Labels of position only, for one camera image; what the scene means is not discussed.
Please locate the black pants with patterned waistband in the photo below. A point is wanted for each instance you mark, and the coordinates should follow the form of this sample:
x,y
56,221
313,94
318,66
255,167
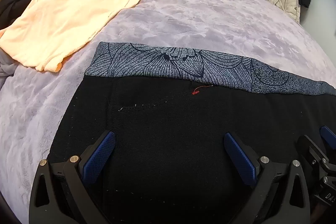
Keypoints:
x,y
170,134

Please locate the grey cloth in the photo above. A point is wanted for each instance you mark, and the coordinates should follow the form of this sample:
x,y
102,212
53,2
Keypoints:
x,y
6,66

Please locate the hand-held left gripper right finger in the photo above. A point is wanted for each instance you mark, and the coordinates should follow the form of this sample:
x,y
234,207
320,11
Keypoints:
x,y
240,158

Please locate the purple plush blanket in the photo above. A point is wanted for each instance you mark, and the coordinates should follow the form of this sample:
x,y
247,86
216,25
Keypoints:
x,y
183,19

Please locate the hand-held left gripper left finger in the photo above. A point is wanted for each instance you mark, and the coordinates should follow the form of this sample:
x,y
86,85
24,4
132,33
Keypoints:
x,y
99,155

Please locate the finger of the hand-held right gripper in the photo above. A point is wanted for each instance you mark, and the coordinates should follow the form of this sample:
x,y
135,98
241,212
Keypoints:
x,y
311,150
329,137

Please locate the peach shirt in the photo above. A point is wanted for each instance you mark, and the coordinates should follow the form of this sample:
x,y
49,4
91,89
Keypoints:
x,y
65,22

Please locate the black cloth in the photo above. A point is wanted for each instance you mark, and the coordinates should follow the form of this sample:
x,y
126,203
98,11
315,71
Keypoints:
x,y
13,7

